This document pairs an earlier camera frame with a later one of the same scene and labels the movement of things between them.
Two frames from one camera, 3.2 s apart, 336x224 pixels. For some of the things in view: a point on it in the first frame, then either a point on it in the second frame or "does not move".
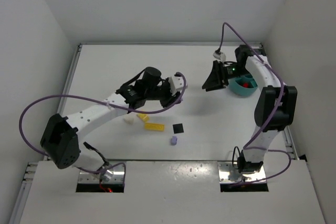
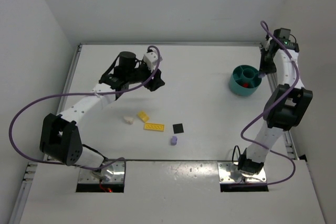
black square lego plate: x=178 y=128 does not move
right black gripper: x=221 y=74 → x=266 y=64
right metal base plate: x=228 y=174 does not move
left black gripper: x=165 y=97 → x=153 y=80
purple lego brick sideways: x=174 y=140 does not move
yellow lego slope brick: x=145 y=117 does not move
